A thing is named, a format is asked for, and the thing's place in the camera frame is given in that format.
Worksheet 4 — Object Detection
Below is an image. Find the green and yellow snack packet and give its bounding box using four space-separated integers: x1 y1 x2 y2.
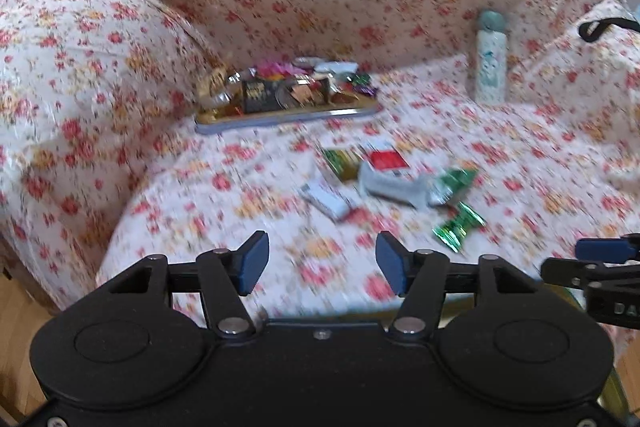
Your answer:
321 147 367 184

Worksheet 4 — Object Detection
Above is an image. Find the black strap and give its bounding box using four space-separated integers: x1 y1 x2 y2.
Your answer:
577 19 640 44

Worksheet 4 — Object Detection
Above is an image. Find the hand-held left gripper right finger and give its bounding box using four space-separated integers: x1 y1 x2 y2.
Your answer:
375 230 543 340

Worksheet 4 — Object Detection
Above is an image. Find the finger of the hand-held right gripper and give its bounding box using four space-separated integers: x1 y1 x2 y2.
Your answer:
541 257 607 292
575 234 640 264

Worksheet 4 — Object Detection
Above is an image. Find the pile of assorted snack packets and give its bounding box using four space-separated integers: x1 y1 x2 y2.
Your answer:
200 57 378 112

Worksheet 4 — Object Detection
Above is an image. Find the red snack packet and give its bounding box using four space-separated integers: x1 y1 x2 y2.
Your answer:
366 141 412 174

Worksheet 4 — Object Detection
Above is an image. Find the green and white snack packet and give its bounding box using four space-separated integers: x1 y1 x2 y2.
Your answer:
430 168 479 206

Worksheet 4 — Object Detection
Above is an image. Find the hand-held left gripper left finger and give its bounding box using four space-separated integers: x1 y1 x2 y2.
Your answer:
105 230 271 340

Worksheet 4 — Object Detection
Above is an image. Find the green twist candy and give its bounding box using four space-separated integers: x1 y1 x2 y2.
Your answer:
432 202 487 254

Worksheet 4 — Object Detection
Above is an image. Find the white bar snack packet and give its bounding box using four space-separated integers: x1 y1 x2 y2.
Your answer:
299 181 352 224

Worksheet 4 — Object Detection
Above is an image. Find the floral covered sofa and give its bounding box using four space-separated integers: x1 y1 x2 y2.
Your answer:
0 0 640 323

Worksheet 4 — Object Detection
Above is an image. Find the lilac rimmed metal tray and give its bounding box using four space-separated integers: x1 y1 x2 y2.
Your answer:
194 57 383 136

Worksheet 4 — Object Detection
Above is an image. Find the white cartoon print bottle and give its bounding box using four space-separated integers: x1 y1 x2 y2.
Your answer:
469 9 512 106

